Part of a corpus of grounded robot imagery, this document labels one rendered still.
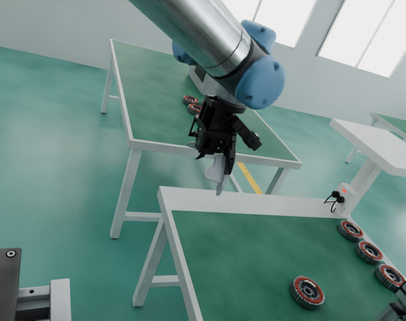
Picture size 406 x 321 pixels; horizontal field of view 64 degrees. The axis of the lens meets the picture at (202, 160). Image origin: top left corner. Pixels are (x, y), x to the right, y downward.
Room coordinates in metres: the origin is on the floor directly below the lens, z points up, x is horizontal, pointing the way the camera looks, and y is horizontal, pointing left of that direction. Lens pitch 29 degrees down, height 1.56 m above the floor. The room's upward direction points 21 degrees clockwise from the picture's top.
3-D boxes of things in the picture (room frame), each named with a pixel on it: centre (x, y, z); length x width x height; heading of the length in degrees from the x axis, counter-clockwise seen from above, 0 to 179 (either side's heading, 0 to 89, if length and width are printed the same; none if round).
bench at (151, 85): (2.46, 0.32, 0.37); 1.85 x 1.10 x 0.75; 28
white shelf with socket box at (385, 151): (1.33, -0.70, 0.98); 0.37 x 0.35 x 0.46; 28
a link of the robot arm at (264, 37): (0.65, -0.01, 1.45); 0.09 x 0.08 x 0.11; 130
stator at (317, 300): (0.82, -0.49, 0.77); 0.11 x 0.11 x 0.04
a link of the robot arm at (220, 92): (0.65, -0.01, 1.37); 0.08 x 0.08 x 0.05
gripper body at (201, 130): (0.65, 0.00, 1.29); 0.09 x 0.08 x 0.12; 122
